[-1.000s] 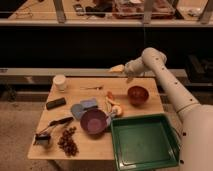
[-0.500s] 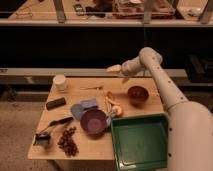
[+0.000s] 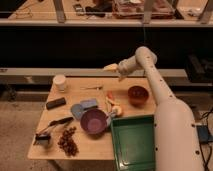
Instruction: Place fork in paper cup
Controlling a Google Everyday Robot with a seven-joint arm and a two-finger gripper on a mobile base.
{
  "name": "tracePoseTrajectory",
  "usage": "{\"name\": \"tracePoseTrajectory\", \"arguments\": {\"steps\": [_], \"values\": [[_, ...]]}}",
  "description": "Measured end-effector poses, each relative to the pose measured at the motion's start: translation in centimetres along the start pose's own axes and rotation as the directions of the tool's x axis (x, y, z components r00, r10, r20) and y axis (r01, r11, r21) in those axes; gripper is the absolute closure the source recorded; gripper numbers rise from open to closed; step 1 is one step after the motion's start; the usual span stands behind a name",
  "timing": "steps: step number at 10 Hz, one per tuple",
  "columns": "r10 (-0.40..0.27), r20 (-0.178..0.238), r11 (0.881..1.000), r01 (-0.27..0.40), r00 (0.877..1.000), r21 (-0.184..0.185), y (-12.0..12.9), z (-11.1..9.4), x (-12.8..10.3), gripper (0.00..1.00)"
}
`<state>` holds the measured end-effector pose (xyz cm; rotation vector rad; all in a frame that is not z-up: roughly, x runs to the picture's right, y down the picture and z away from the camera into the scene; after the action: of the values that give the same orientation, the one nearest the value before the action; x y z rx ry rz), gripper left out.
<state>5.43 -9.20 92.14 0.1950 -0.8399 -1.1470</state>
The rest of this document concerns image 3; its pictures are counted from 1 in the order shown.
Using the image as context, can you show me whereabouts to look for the black cables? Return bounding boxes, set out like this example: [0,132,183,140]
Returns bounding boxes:
[196,106,213,171]

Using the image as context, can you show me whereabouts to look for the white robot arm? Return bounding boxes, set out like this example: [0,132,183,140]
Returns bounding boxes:
[103,46,204,171]

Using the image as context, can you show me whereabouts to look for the grey blue round lid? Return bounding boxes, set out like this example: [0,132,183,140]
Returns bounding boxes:
[70,104,85,120]

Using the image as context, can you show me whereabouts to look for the black rectangular block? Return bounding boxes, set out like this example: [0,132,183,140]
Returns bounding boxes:
[46,98,66,110]

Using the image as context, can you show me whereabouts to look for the wooden table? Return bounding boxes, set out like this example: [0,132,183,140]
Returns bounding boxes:
[28,77,156,160]

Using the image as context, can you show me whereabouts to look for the red bowl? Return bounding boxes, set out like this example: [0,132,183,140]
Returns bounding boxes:
[128,86,149,107]

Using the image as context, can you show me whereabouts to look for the bunch of dark grapes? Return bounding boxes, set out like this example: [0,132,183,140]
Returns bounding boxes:
[58,127,79,156]

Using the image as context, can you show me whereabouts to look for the black foot pedal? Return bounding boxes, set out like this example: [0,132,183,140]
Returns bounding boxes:
[197,125,213,144]

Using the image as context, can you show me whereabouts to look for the metal fork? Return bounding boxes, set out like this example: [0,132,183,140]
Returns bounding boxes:
[80,86,103,90]

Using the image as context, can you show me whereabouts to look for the green plastic tray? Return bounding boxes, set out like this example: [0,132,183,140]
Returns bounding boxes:
[111,115,155,171]

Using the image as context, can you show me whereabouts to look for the white paper cup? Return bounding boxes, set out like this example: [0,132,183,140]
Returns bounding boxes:
[53,74,67,92]

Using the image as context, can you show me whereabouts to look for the small dark brush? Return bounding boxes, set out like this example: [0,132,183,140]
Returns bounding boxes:
[34,133,51,145]

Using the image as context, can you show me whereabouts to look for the purple bowl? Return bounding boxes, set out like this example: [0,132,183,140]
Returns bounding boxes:
[80,109,107,135]

